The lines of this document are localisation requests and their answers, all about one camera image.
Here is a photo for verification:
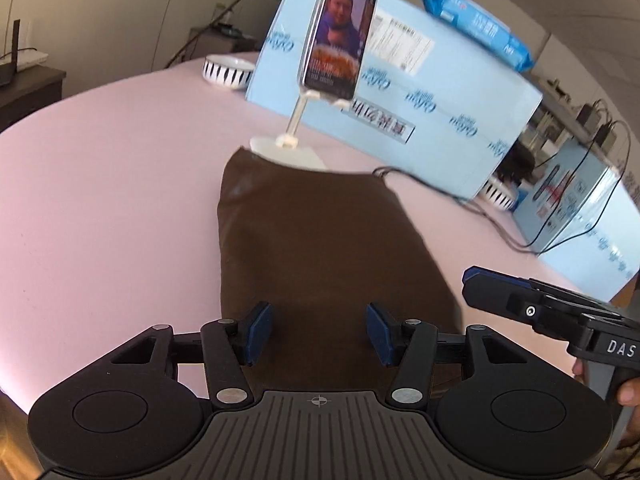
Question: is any small light blue cardboard box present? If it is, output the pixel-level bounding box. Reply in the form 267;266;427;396
512;140;640;303

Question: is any brown leather vest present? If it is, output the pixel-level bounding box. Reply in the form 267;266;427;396
216;146;463;396

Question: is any white phone stand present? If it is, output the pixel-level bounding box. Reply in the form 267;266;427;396
248;85;328;171

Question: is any blue wet wipes pack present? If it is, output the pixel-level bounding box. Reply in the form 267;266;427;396
420;0;536;72

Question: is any black office chair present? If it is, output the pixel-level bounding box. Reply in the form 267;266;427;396
500;140;538;186

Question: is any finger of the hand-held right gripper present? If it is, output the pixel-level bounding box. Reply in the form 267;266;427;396
461;267;588;343
469;266;624;316

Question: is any smartphone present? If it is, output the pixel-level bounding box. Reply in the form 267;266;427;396
298;0;377;102

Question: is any white black striped bowl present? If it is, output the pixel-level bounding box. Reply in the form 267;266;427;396
202;55;256;91
480;175;518;211

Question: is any dark wooden cabinet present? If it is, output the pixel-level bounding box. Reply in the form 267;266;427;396
0;67;67;131

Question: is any black USB cable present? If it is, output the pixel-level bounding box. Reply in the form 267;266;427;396
470;160;616;257
372;120;631;256

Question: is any large light blue cardboard box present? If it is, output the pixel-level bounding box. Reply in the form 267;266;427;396
245;0;546;201

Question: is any person's right hand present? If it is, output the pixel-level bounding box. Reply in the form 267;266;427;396
616;377;640;407

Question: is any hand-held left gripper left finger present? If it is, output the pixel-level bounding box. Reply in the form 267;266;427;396
107;301;275;409

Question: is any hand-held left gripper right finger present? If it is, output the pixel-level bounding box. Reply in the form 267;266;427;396
365;301;532;407

